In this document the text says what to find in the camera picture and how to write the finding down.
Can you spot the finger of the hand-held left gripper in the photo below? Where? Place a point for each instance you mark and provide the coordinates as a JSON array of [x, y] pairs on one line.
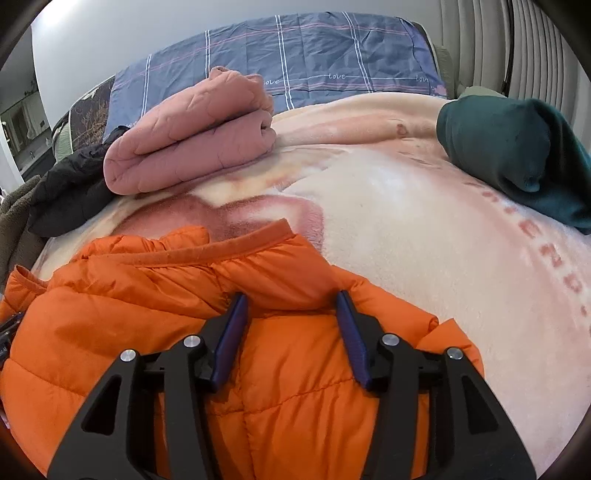
[[7, 341]]

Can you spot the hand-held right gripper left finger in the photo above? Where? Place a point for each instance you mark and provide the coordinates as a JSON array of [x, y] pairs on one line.
[[228, 341]]

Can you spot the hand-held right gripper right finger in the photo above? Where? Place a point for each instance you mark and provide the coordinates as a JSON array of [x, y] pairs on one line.
[[353, 341]]

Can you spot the orange puffer jacket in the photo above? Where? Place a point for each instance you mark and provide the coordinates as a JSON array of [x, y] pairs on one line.
[[138, 314]]

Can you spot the grey fleece garment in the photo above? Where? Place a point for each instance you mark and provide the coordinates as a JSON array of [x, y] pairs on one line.
[[18, 217]]

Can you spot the pink fleece blanket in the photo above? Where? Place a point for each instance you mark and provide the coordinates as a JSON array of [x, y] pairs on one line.
[[415, 230]]

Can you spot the black puffer jacket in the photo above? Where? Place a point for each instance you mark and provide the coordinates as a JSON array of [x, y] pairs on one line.
[[69, 189]]

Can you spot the dark vanity cabinet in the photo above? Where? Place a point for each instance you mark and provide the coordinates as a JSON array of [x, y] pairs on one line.
[[37, 166]]

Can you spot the pink quilted garment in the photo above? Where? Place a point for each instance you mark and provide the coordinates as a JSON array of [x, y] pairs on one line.
[[184, 143]]

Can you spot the green striped pillow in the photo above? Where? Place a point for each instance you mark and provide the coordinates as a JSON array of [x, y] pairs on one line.
[[60, 138]]

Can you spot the dark patterned quilt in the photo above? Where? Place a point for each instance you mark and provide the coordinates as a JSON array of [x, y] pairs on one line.
[[90, 110]]

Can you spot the teal garment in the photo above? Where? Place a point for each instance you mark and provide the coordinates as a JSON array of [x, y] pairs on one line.
[[508, 143]]

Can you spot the small green pillow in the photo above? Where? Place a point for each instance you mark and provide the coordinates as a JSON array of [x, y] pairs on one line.
[[444, 69]]

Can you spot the blue plaid pillow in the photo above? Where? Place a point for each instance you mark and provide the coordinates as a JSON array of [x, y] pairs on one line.
[[323, 50]]

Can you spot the beige pleated curtain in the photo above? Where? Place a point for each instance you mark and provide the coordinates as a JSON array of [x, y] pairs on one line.
[[545, 55]]

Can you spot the wall mirror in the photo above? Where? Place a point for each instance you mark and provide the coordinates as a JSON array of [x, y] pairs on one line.
[[23, 122]]

